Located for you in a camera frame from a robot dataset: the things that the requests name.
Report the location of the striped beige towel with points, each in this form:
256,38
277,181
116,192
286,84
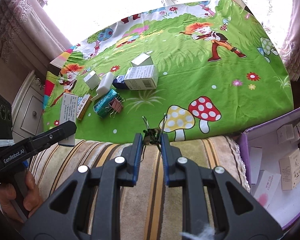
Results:
150,209

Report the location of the brown curtain left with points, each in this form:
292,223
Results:
28,35

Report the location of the black binder clip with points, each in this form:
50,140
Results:
152,136

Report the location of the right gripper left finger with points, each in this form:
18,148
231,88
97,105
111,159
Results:
87,204

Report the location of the dark blue small box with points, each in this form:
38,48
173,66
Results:
119,82

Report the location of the purple cardboard storage box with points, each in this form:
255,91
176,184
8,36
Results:
261,148

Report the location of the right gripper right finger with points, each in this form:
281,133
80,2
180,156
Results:
237,214

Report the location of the white cube box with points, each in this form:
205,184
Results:
92,80
142,60

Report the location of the white text tall box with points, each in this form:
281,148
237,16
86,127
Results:
67,119

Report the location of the white pink flat box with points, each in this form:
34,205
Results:
265,188

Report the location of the person's left hand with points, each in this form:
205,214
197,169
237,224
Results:
32,200

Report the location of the green cartoon tablecloth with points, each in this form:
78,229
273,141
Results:
218,72

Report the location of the teal foil packet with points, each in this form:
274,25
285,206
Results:
102,108

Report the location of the white barcode medicine box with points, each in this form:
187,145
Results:
142,77

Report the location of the pink lace curtain right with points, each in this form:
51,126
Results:
290,51

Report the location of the white plastic bottle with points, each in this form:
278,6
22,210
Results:
104,86

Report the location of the white ornate cabinet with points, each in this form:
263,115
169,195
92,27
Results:
27,109

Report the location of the cream box in bin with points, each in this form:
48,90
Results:
290,170

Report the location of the pink binder clip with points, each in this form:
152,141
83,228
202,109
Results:
115,106

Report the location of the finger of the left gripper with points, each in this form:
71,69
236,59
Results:
46,139

